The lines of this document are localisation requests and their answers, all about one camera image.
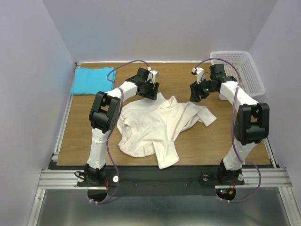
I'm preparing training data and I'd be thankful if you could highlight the white t shirt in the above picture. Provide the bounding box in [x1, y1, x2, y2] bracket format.
[117, 93, 216, 169]

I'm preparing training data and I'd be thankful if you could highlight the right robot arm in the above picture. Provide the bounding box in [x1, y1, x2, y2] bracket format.
[190, 64, 269, 184]

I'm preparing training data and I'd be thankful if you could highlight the white plastic basket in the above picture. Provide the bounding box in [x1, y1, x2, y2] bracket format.
[210, 51, 265, 97]

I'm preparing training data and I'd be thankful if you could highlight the aluminium frame rail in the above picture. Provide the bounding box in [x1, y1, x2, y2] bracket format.
[38, 168, 293, 189]

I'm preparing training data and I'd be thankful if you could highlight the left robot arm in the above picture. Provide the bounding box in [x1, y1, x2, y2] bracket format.
[79, 67, 159, 186]

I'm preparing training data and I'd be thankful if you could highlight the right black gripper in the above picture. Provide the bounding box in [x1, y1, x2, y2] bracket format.
[189, 76, 217, 102]

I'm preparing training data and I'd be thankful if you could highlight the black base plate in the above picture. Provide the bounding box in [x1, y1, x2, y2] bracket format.
[76, 165, 245, 198]

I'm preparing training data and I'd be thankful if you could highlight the folded blue t shirt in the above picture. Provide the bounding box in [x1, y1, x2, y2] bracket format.
[71, 67, 114, 96]

